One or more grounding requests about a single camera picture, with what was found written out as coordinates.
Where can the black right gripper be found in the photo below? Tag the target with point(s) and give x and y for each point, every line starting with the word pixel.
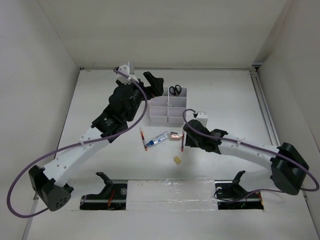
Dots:
pixel 189 141

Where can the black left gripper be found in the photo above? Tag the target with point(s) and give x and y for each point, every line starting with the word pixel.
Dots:
pixel 155 89

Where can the red pen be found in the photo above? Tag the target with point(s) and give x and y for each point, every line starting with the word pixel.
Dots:
pixel 182 141
pixel 143 139

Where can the black handled scissors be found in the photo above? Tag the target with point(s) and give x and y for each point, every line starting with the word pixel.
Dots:
pixel 175 90

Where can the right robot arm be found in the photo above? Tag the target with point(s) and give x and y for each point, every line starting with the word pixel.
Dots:
pixel 282 166

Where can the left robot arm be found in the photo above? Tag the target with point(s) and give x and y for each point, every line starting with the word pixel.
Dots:
pixel 51 180

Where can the pink white stapler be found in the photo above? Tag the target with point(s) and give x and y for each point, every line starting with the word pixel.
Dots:
pixel 175 136

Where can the white right organizer bin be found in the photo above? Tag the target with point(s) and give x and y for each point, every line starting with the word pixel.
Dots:
pixel 175 113

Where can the yellow eraser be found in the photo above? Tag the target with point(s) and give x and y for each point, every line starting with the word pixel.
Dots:
pixel 177 160

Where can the clear blue glue bottle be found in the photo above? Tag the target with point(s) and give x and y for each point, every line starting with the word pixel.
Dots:
pixel 158 139

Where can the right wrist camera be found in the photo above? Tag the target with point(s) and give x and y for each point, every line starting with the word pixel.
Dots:
pixel 202 117

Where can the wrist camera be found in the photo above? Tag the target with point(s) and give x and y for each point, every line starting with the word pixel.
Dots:
pixel 202 117
pixel 127 69

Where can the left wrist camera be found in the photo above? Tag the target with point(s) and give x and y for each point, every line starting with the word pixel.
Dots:
pixel 127 69

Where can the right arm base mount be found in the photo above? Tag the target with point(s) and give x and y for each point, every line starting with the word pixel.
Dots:
pixel 228 194

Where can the metal rail right side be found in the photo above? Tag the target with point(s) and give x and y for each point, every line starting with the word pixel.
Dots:
pixel 266 115

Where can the metal rail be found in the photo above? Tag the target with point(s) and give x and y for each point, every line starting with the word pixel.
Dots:
pixel 266 115
pixel 160 191

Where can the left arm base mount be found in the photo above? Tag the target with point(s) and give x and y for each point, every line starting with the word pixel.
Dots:
pixel 105 190

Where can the metal front rail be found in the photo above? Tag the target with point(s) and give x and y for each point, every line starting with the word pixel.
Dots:
pixel 160 191

